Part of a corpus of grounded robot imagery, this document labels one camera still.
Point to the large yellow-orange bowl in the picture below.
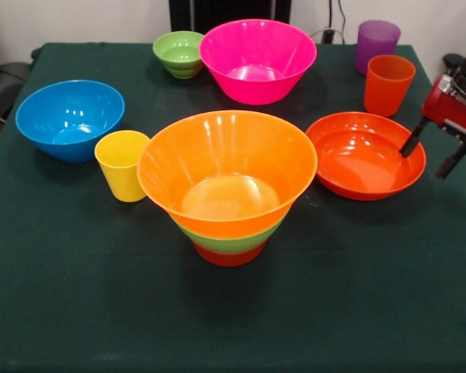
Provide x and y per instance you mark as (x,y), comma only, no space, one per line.
(225,163)

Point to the small black knob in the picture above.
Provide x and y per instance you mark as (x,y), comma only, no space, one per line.
(35,53)

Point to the black power adapter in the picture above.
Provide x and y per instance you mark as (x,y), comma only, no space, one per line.
(327,36)

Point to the black clamp knob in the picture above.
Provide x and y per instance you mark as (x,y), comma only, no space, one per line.
(450,60)

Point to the purple cup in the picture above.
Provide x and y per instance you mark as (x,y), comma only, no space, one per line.
(376,42)

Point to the dark green tablecloth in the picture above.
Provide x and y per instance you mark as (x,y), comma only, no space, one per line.
(217,311)

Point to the small green ribbed bowl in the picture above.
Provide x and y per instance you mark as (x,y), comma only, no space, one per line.
(178,52)

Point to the wide shallow orange bowl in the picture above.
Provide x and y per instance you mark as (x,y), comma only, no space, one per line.
(357,163)

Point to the yellow cup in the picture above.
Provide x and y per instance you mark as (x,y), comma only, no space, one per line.
(116,167)

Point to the large pink bowl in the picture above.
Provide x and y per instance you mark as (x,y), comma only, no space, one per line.
(256,50)

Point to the orange cup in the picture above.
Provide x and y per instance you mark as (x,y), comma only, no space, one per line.
(388,89)

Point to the dark grey chair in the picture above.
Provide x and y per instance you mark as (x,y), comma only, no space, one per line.
(4,89)

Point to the small orange bowl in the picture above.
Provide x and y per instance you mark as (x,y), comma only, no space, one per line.
(227,258)

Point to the large green bowl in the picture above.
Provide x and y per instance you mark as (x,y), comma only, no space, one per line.
(225,242)

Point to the blue bowl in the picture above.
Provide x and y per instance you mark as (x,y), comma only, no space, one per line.
(70,116)

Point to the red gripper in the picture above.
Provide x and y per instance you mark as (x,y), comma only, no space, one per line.
(450,112)

